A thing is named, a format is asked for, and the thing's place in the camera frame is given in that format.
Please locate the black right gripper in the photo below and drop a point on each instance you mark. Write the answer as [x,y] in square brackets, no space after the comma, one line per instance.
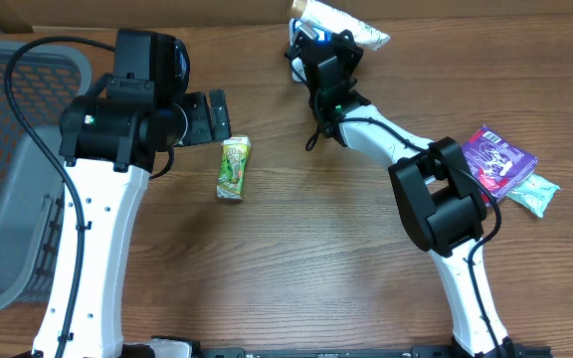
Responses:
[348,59]

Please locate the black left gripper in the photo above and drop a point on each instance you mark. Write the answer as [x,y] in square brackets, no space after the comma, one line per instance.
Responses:
[200,119]

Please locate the green juice carton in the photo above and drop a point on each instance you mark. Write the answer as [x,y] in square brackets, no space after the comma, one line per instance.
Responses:
[235,157]

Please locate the white tube gold cap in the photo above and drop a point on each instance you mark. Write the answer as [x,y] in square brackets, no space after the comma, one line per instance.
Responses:
[336,21]

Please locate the purple snack packet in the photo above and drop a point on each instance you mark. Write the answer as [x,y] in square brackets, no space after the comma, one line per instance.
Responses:
[498,165]

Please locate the teal snack packet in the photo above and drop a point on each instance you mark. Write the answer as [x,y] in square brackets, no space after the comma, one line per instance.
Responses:
[534,193]

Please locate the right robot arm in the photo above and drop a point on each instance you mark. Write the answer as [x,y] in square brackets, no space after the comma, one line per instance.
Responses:
[441,204]

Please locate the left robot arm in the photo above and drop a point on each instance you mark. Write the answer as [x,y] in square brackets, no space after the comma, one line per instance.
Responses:
[109,139]

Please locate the white barcode scanner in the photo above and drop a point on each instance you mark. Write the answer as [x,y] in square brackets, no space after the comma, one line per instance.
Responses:
[293,54]

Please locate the grey plastic basket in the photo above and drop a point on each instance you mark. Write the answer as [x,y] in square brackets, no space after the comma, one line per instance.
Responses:
[45,80]

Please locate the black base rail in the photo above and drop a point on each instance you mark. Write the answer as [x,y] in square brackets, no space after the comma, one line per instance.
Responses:
[420,351]

